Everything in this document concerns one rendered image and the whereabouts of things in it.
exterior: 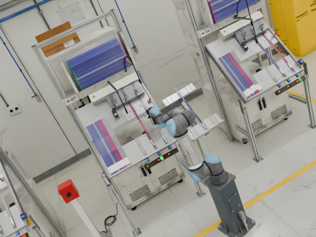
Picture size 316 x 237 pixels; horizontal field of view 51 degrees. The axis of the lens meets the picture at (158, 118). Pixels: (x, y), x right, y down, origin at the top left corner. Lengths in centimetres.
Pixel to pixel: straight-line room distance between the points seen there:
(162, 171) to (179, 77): 197
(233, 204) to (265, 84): 123
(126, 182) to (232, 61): 160
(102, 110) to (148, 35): 192
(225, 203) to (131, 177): 108
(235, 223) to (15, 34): 328
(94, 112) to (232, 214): 150
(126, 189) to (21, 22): 238
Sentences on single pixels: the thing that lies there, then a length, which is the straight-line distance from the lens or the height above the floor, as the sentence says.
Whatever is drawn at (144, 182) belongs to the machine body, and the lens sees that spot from 345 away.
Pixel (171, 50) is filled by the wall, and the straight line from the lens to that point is 490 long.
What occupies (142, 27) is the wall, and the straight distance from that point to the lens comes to 470.
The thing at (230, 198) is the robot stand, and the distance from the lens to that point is 273.
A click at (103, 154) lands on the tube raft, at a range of 298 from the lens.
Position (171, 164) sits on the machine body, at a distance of 347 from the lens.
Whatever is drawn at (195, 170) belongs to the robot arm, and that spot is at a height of 78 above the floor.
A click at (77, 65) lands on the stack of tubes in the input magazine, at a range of 301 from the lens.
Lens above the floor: 229
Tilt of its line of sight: 27 degrees down
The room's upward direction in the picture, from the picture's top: 23 degrees counter-clockwise
